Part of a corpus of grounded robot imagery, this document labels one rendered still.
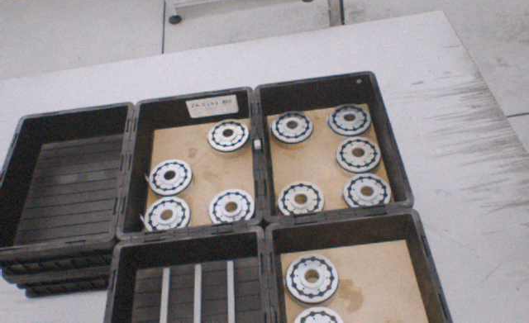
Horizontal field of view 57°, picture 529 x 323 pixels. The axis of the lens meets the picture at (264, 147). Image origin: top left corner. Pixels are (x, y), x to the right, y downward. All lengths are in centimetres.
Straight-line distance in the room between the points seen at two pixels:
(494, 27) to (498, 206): 180
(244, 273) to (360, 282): 24
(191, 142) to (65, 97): 62
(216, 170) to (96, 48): 207
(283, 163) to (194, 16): 210
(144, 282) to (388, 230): 52
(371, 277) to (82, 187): 72
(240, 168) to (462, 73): 77
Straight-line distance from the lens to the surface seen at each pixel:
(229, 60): 167
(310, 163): 117
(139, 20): 327
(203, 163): 122
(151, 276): 109
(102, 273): 117
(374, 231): 102
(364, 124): 122
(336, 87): 125
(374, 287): 102
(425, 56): 166
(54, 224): 126
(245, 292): 103
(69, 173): 133
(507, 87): 266
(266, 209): 99
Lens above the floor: 176
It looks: 50 degrees down
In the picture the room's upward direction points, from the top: 10 degrees counter-clockwise
